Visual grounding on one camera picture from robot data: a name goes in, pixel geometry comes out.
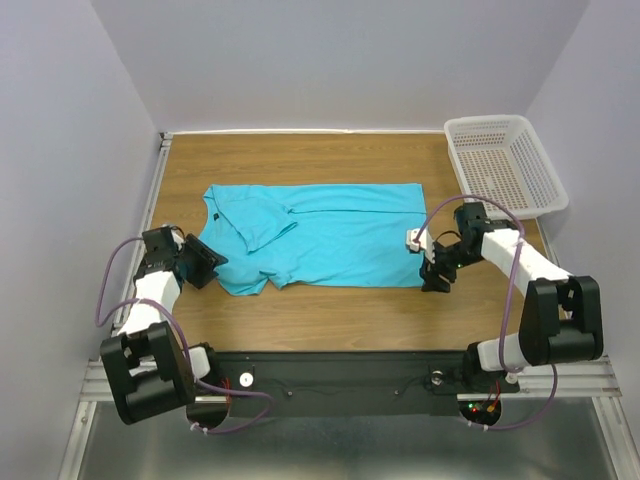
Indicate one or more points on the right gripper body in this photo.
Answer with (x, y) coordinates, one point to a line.
(452, 257)

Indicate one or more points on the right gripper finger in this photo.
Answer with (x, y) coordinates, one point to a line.
(431, 281)
(444, 282)

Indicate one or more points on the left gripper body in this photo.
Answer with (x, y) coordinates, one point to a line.
(178, 247)

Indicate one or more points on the turquoise t-shirt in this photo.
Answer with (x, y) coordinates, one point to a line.
(329, 235)

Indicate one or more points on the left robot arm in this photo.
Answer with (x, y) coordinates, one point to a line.
(145, 366)

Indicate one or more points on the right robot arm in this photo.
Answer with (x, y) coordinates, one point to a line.
(561, 320)

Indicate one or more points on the white plastic basket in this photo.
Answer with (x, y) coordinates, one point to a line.
(501, 157)

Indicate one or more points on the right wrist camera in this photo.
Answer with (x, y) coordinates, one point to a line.
(420, 241)

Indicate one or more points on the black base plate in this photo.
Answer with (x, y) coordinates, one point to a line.
(341, 384)

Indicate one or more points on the left aluminium side rail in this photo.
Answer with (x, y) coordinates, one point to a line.
(148, 211)

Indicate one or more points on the aluminium frame rail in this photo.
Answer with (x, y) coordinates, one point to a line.
(577, 380)

